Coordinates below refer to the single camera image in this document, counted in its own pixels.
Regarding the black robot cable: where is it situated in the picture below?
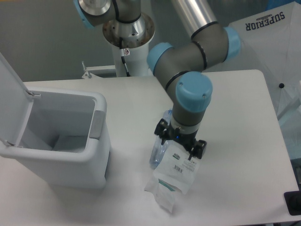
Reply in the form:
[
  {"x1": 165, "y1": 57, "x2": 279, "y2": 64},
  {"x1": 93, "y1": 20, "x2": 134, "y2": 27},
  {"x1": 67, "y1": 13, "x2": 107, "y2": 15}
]
[{"x1": 119, "y1": 37, "x2": 131, "y2": 77}]

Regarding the white metal base frame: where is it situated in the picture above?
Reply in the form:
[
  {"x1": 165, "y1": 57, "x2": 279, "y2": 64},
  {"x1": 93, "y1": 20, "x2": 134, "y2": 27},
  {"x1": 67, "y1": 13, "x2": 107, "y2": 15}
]
[{"x1": 81, "y1": 61, "x2": 117, "y2": 79}]

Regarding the white trash can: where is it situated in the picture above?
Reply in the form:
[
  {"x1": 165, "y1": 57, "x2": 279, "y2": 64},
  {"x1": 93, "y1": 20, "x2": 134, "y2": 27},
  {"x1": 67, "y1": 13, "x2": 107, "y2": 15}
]
[{"x1": 0, "y1": 87, "x2": 111, "y2": 189}]

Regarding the black device at table edge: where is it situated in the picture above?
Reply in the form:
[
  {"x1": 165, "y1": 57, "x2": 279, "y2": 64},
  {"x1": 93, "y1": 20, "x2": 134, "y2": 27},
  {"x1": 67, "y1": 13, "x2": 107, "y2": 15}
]
[{"x1": 284, "y1": 191, "x2": 301, "y2": 216}]

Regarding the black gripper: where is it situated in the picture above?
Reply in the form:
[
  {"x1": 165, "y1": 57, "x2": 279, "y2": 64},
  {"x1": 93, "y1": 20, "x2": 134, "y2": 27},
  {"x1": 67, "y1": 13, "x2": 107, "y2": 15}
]
[{"x1": 154, "y1": 118, "x2": 207, "y2": 161}]

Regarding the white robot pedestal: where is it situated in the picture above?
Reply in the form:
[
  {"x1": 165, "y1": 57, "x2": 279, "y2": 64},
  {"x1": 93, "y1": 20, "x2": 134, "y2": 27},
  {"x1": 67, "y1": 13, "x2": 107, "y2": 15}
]
[{"x1": 111, "y1": 44, "x2": 149, "y2": 77}]

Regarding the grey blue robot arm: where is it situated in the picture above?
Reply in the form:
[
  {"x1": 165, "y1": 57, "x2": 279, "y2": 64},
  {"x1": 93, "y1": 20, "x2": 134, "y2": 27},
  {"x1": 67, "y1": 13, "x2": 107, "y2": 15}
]
[{"x1": 74, "y1": 0, "x2": 241, "y2": 158}]

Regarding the white trash can lid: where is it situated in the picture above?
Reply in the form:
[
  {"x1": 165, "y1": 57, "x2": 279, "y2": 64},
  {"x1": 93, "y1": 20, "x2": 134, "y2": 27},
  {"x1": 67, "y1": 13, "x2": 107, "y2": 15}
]
[{"x1": 0, "y1": 55, "x2": 40, "y2": 146}]

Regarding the crushed clear plastic bottle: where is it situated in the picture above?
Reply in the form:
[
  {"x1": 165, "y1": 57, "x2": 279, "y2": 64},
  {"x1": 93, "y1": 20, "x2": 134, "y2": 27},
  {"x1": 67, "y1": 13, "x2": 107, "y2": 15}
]
[{"x1": 149, "y1": 109, "x2": 173, "y2": 169}]

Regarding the white plastic packaging bag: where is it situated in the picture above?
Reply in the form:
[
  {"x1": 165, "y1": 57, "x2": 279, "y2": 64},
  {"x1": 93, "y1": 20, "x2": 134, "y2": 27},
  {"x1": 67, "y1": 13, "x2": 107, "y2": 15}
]
[{"x1": 144, "y1": 141, "x2": 200, "y2": 212}]

